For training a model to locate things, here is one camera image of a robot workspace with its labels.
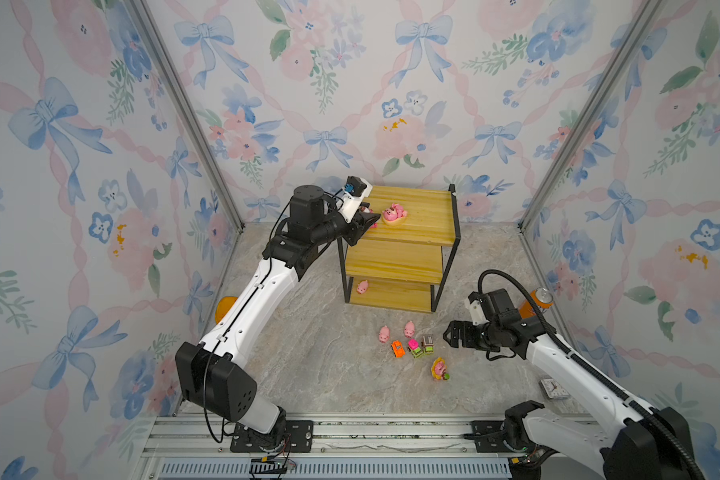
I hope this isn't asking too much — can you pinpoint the pink yellow doll toy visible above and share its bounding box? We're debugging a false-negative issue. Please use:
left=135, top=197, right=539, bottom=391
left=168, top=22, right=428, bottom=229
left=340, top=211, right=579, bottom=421
left=431, top=357, right=450, bottom=381

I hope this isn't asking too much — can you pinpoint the pink figure toy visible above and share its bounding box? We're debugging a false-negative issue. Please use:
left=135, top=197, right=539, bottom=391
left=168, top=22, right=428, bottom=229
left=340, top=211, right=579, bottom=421
left=361, top=206, right=378, bottom=229

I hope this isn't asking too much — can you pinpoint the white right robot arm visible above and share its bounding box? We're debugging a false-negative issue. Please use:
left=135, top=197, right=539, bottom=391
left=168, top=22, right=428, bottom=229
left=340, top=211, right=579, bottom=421
left=443, top=290, right=703, bottom=479

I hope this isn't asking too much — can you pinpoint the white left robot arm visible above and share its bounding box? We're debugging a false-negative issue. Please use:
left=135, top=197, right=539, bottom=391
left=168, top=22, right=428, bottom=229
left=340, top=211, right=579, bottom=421
left=175, top=176, right=380, bottom=449

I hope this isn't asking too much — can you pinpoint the pink pig toy on shelf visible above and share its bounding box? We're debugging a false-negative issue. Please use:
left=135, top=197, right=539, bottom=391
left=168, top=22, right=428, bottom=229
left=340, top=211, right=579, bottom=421
left=356, top=280, right=369, bottom=295

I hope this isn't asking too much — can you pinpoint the small card packet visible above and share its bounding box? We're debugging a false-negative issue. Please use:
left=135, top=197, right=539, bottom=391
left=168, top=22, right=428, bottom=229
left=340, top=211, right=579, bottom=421
left=540, top=378, right=570, bottom=400

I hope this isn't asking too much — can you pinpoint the green pink toy truck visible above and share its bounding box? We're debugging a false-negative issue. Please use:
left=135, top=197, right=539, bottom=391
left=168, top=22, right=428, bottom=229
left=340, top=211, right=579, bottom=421
left=407, top=338, right=424, bottom=358

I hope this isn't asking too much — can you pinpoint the orange toy car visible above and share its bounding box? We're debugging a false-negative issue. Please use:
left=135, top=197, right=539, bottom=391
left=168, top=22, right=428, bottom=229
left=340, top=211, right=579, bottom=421
left=391, top=340, right=405, bottom=358

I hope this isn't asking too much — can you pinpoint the orange lidded plastic jar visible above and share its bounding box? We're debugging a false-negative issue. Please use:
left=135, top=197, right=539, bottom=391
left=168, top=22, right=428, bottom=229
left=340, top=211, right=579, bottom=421
left=214, top=296, right=238, bottom=324

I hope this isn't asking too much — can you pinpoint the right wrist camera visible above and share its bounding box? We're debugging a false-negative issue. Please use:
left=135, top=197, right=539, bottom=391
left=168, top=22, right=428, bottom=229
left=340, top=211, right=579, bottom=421
left=465, top=291, right=487, bottom=326

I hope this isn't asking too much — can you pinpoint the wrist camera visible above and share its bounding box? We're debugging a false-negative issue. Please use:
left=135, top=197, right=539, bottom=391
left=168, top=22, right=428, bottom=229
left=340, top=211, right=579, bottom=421
left=465, top=291, right=487, bottom=326
left=338, top=176, right=373, bottom=223

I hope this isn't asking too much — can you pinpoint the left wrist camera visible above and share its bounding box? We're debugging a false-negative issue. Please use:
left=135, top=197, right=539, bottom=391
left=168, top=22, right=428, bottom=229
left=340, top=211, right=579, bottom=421
left=338, top=176, right=373, bottom=223

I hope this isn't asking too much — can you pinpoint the wooden shelf with black frame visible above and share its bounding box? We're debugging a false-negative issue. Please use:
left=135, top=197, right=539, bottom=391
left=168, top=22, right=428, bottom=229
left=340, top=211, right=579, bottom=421
left=339, top=183, right=461, bottom=313

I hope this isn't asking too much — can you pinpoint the black cable conduit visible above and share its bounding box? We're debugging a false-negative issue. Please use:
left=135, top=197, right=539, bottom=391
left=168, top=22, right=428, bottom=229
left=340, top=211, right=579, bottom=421
left=477, top=269, right=706, bottom=480

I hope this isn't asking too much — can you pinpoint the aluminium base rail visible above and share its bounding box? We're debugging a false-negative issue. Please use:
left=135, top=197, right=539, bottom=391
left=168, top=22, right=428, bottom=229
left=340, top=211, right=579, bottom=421
left=134, top=413, right=601, bottom=480

